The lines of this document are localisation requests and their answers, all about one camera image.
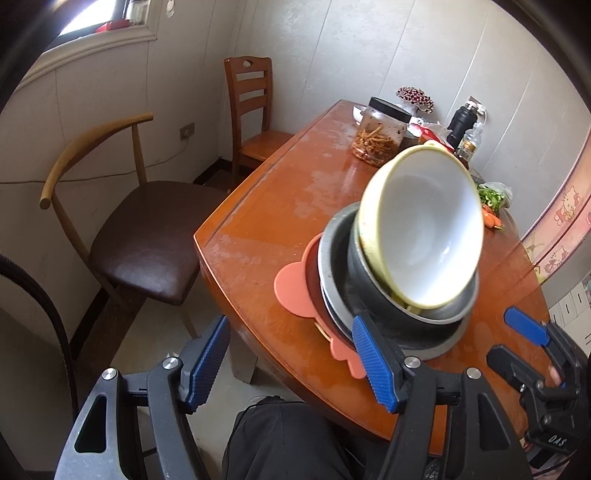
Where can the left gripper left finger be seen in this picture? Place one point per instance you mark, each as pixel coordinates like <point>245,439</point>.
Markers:
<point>104,442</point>

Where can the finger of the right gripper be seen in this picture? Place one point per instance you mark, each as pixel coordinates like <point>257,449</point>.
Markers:
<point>534,396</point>
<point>568,359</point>

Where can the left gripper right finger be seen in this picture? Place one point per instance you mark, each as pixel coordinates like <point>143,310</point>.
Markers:
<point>409,389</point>

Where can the large steel bowl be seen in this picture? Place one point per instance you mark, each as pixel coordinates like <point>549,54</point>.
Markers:
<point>406,304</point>

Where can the orange animal-shaped plate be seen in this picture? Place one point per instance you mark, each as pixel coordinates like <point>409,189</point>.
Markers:
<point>297,288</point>

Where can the yellow white ceramic bowl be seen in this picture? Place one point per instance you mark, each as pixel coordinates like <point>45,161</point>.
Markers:
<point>421,227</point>

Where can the round steel pan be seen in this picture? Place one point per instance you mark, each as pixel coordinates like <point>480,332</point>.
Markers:
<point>338,292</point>

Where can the yellow shell-shaped plate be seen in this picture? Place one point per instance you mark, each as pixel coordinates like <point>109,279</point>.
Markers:
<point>322,331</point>

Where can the person's hand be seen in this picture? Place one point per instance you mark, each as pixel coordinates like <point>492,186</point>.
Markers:
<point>555,376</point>

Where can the white shelf cabinet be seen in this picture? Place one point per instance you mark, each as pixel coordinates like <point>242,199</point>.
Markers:
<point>572,313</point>

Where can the person's dark clothing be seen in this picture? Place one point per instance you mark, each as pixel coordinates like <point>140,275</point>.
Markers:
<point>278,439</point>

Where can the hello kitty curtain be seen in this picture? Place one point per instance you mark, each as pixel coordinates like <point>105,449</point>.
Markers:
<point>565,223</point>

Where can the curved-back dark-seat chair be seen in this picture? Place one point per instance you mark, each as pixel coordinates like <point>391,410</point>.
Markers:
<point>147,241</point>

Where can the carrot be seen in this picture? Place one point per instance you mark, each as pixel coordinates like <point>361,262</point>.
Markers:
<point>491,220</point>

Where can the bag of green vegetables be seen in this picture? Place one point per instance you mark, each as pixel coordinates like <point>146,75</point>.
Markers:
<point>495,196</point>

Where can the dark sauce bottle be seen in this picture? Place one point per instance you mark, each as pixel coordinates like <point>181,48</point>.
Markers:
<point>465,151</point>

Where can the clear bottle green contents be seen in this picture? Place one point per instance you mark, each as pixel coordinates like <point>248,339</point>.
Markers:
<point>475,133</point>

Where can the clear jar black lid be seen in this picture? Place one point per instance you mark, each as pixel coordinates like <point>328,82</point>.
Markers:
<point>380,132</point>

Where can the black thermos flask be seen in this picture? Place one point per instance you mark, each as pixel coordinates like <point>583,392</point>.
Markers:
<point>463,120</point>

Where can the brown slatted wooden chair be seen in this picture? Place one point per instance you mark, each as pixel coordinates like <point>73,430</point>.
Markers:
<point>250,89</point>

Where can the low wall socket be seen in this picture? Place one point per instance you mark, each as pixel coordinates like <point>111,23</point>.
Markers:
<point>186,131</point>

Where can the wall power outlet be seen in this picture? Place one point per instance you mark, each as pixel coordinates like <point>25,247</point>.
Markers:
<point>476,106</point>

